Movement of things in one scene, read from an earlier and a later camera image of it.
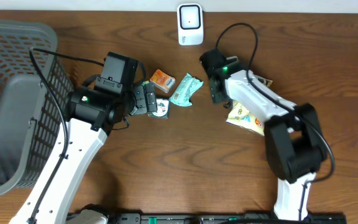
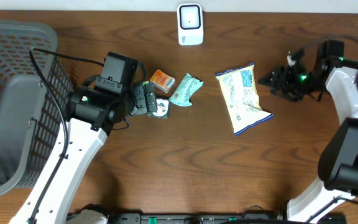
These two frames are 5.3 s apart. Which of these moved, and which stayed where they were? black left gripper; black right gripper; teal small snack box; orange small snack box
Moved: black right gripper
Stayed: teal small snack box; black left gripper; orange small snack box
